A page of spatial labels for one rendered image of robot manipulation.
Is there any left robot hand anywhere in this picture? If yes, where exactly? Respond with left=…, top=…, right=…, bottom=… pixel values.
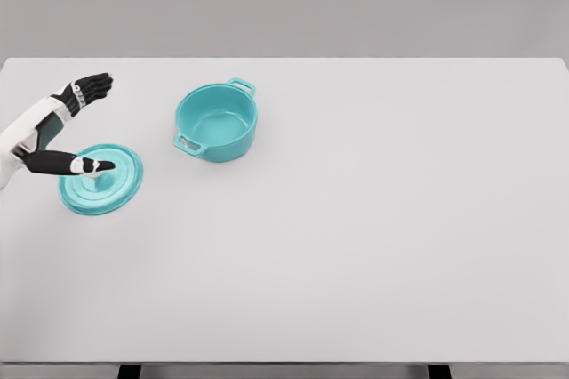
left=0, top=72, right=116, bottom=191

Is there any teal pot lid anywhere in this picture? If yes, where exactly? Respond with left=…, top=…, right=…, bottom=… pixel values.
left=58, top=143, right=145, bottom=216

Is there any teal pot with handles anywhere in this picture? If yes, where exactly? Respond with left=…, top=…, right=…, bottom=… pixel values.
left=172, top=77, right=259, bottom=164

